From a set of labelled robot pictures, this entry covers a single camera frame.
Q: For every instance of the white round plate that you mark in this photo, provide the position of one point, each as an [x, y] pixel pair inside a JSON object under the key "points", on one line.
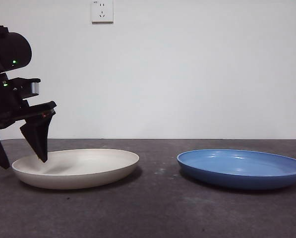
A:
{"points": [[88, 171]]}

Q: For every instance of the blue round plate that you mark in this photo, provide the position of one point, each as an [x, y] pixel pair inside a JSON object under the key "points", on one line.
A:
{"points": [[237, 173]]}

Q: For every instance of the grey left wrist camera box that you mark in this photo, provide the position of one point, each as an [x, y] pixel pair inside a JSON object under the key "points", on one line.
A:
{"points": [[35, 88]]}

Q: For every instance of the white wall socket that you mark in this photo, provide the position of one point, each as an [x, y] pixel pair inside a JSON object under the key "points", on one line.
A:
{"points": [[103, 12]]}

